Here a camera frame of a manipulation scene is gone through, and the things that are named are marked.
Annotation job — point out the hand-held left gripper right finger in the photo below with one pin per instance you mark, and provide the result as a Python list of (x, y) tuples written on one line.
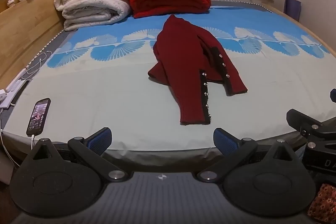
[(225, 142)]

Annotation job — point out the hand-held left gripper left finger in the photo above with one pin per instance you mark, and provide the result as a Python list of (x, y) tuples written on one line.
[(99, 141)]

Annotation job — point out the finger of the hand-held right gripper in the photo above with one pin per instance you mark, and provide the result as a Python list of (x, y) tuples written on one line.
[(333, 96), (302, 121)]

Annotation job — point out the dark red knit sweater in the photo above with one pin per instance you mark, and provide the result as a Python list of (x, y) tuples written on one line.
[(183, 56)]

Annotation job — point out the blue white patterned bedsheet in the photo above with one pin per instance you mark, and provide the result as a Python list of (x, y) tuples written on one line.
[(105, 98)]

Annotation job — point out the brown patterned clothing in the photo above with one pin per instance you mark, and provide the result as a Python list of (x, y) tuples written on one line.
[(324, 203)]

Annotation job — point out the black smartphone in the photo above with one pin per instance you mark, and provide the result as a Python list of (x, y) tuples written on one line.
[(38, 116)]

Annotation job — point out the purple folder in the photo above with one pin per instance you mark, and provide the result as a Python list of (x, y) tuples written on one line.
[(292, 7)]

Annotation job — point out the white power strip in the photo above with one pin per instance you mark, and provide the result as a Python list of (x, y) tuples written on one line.
[(13, 92)]

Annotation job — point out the white fleece folded blanket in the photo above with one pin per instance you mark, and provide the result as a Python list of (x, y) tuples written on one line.
[(94, 14)]

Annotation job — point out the wooden bed headboard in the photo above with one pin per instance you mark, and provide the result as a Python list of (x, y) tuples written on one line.
[(23, 29)]

